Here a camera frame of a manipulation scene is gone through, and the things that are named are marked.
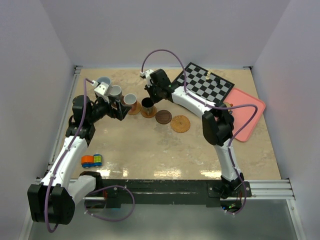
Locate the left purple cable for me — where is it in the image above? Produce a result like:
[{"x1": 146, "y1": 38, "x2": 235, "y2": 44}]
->
[{"x1": 46, "y1": 78, "x2": 136, "y2": 233}]

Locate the aluminium left rail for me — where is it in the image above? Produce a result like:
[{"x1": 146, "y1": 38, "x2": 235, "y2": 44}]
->
[{"x1": 43, "y1": 65, "x2": 83, "y2": 177}]

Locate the copper orange cup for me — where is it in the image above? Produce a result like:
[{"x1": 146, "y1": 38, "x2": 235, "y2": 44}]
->
[{"x1": 223, "y1": 102, "x2": 233, "y2": 110}]

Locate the black maroon cup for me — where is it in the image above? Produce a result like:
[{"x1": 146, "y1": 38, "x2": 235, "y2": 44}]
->
[{"x1": 141, "y1": 97, "x2": 154, "y2": 108}]

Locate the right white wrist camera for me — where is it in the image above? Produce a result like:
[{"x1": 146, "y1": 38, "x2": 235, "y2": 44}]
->
[{"x1": 140, "y1": 69, "x2": 154, "y2": 87}]

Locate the grey white mug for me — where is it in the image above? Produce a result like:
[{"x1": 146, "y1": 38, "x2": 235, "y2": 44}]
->
[{"x1": 109, "y1": 85, "x2": 123, "y2": 100}]

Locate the light wooden coaster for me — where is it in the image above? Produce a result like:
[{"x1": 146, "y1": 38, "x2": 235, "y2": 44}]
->
[{"x1": 140, "y1": 106, "x2": 157, "y2": 118}]

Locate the small woven rattan coaster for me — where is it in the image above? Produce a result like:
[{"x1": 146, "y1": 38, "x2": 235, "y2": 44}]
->
[{"x1": 128, "y1": 100, "x2": 142, "y2": 115}]

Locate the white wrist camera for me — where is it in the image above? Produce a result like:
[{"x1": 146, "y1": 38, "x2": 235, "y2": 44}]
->
[
  {"x1": 140, "y1": 69, "x2": 154, "y2": 87},
  {"x1": 94, "y1": 81, "x2": 112, "y2": 104}
]

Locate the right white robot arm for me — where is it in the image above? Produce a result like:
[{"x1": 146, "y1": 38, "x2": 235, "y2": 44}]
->
[{"x1": 140, "y1": 69, "x2": 244, "y2": 199}]

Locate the white floral mug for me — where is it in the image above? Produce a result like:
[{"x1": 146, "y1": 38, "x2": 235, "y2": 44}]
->
[{"x1": 123, "y1": 93, "x2": 137, "y2": 115}]

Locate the white chess piece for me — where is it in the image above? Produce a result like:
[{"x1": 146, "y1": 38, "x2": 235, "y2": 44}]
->
[{"x1": 205, "y1": 71, "x2": 211, "y2": 80}]

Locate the light blue cup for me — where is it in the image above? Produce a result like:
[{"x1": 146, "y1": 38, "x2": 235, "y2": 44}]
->
[{"x1": 96, "y1": 76, "x2": 111, "y2": 86}]

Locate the aluminium rail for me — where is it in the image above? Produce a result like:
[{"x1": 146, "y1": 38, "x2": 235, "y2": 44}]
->
[
  {"x1": 43, "y1": 65, "x2": 83, "y2": 177},
  {"x1": 50, "y1": 172, "x2": 294, "y2": 204}
]

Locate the aluminium front rail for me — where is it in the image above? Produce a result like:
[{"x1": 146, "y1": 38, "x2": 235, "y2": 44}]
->
[{"x1": 50, "y1": 172, "x2": 294, "y2": 204}]

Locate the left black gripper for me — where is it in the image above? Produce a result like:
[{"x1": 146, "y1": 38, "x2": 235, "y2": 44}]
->
[{"x1": 87, "y1": 95, "x2": 131, "y2": 124}]

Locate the black white chessboard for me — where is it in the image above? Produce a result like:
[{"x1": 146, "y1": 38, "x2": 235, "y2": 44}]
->
[{"x1": 171, "y1": 62, "x2": 235, "y2": 105}]

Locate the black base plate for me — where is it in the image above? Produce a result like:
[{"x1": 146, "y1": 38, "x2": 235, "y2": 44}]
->
[{"x1": 87, "y1": 179, "x2": 252, "y2": 210}]

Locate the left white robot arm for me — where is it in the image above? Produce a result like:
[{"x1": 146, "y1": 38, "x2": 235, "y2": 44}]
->
[{"x1": 27, "y1": 95, "x2": 131, "y2": 225}]

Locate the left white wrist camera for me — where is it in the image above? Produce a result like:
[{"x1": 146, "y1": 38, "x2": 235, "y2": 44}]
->
[{"x1": 94, "y1": 81, "x2": 112, "y2": 104}]

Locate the orange toy car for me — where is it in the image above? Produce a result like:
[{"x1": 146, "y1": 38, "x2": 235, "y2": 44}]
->
[{"x1": 81, "y1": 154, "x2": 103, "y2": 168}]

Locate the pink plastic tray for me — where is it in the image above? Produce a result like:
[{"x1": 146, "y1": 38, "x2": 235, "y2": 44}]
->
[{"x1": 225, "y1": 88, "x2": 266, "y2": 142}]

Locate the large woven rattan coaster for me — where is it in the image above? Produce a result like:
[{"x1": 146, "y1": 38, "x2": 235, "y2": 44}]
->
[{"x1": 170, "y1": 115, "x2": 191, "y2": 133}]

